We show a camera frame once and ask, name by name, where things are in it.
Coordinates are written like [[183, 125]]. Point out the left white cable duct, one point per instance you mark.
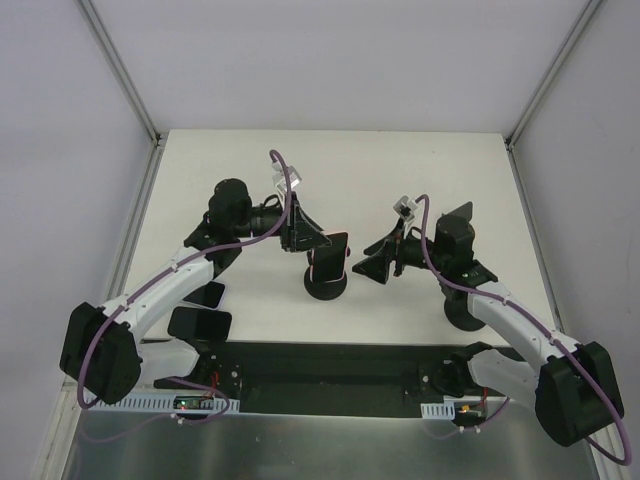
[[170, 403]]

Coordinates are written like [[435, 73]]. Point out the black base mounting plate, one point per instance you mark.
[[377, 381]]

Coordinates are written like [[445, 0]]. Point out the black round base phone stand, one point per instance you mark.
[[458, 314]]

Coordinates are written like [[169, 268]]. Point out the wooden base wedge phone stand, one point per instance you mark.
[[464, 211]]

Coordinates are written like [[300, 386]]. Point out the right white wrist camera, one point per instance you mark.
[[406, 209]]

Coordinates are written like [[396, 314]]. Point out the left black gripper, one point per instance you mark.
[[289, 228]]

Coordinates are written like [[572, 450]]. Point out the black phone lilac case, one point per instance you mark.
[[209, 296]]

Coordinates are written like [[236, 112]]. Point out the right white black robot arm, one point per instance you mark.
[[570, 386]]

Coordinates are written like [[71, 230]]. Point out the right aluminium frame post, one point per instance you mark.
[[569, 43]]

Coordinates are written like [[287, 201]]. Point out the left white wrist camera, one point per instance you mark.
[[287, 177]]

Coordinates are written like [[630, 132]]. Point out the aluminium frame post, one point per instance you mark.
[[569, 43], [120, 72]]

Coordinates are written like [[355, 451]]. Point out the black phone dark case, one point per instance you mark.
[[200, 324]]

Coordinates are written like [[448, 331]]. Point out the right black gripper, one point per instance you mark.
[[395, 256]]

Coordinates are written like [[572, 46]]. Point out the black phone pink case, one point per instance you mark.
[[326, 264]]

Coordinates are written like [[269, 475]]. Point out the black clamp phone stand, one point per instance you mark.
[[324, 291]]

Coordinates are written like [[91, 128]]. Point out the left aluminium frame post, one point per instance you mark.
[[120, 72]]

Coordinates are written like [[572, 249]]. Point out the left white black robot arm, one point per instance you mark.
[[102, 348]]

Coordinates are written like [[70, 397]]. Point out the right white cable duct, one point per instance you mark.
[[438, 411]]

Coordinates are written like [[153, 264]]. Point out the white cable duct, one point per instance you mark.
[[170, 403], [438, 411]]

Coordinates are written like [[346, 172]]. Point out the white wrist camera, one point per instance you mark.
[[406, 209], [287, 177]]

